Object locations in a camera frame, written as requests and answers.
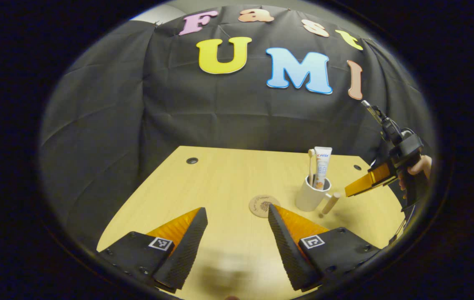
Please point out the white toothbrush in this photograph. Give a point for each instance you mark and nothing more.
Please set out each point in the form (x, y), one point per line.
(311, 166)

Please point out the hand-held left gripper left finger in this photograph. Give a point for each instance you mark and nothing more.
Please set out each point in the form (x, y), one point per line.
(187, 246)

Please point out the white toothpaste tube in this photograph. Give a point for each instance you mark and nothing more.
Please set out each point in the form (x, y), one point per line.
(322, 166)

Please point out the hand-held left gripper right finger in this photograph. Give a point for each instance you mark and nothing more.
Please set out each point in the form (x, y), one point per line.
(287, 246)

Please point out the round cork coaster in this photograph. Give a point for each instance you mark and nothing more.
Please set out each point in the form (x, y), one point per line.
(260, 206)

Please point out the light wooden desktop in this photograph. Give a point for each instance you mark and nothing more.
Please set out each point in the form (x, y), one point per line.
(228, 183)

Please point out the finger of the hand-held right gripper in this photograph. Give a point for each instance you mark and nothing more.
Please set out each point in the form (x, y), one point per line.
(366, 183)

